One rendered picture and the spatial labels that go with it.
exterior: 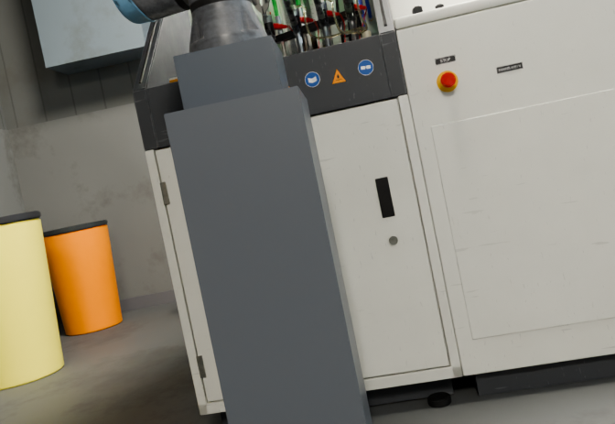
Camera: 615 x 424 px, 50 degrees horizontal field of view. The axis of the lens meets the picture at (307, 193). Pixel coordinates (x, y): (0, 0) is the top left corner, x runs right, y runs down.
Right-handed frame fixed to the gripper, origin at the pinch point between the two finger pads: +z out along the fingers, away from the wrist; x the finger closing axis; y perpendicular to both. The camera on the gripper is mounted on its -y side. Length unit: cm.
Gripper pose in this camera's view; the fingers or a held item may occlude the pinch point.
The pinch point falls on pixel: (263, 9)
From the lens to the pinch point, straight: 198.7
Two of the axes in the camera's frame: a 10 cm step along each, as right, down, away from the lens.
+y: -1.5, 0.6, -9.9
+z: 2.0, 9.8, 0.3
